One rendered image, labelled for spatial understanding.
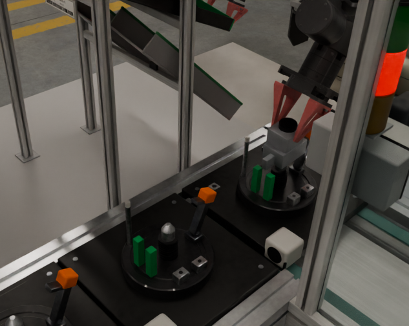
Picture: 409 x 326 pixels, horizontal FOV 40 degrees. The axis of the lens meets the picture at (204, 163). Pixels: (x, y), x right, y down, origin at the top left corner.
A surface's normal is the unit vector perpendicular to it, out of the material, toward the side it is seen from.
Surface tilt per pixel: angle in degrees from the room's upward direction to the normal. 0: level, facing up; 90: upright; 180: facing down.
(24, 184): 0
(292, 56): 0
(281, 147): 94
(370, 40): 90
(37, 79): 0
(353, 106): 90
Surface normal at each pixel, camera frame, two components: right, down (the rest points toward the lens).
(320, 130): -0.72, 0.39
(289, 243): 0.04, -0.80
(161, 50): 0.55, 0.51
